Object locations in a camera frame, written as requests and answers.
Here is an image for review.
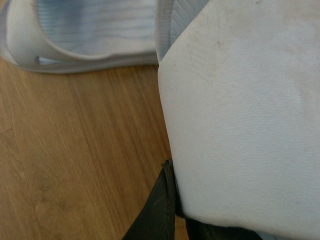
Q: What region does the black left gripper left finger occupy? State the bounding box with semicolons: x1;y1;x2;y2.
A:
123;159;177;240

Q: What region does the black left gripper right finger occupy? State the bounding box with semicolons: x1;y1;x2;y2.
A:
176;181;262;240

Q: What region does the light blue rubber slipper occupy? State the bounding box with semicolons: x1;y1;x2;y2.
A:
155;0;320;240
0;0;158;74

